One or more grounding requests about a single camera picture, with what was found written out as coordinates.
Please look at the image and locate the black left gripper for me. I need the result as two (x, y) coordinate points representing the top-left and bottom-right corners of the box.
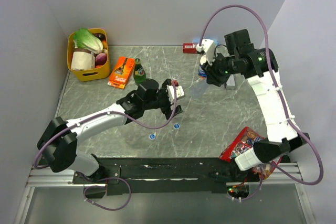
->
(143, 79), (183, 119)

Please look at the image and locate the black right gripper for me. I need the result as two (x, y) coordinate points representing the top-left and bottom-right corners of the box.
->
(201, 50), (238, 87)

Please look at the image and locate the clear plastic bottle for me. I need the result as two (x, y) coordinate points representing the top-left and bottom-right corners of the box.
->
(190, 78), (209, 100)

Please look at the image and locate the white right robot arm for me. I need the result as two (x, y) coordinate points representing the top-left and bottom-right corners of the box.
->
(199, 29), (305, 182)

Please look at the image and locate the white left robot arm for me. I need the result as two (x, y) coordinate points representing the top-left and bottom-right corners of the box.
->
(33, 79), (185, 183)

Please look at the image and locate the green glass bottle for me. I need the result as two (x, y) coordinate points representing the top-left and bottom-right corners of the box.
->
(133, 58), (146, 85)

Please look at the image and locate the toilet paper roll blue wrapper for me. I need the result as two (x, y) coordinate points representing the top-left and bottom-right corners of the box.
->
(197, 61), (207, 79)

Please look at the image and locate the silver toothpaste box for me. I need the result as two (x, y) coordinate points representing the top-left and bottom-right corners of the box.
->
(225, 75), (236, 90)

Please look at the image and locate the light blue packet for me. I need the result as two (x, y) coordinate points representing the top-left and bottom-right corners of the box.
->
(192, 38), (219, 47)

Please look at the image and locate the red rectangular box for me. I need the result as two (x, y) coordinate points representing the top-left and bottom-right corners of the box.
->
(182, 42), (198, 54)

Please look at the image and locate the orange razor box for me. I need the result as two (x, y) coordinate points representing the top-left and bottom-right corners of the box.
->
(107, 57), (135, 89)

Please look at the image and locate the red snack bag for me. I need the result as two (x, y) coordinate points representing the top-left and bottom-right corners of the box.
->
(219, 127), (275, 179)

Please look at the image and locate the yellow plastic basket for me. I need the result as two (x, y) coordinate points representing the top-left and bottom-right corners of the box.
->
(67, 28), (110, 82)

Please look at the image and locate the red onion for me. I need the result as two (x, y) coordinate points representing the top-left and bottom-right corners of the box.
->
(95, 52), (107, 67)

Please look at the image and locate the white paper wrapped package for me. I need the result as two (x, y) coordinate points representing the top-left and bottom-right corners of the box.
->
(71, 48), (95, 71)

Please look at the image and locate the toy napa cabbage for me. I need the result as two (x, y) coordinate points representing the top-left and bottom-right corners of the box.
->
(73, 28), (103, 55)

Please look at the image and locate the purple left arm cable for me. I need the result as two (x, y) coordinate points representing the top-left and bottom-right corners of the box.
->
(33, 83), (179, 169)

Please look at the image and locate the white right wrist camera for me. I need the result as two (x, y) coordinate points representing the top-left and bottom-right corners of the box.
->
(196, 39), (216, 66)

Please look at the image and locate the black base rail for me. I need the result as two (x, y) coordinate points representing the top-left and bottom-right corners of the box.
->
(72, 157), (259, 198)

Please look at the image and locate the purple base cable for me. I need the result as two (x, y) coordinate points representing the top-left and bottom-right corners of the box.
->
(83, 176), (132, 211)

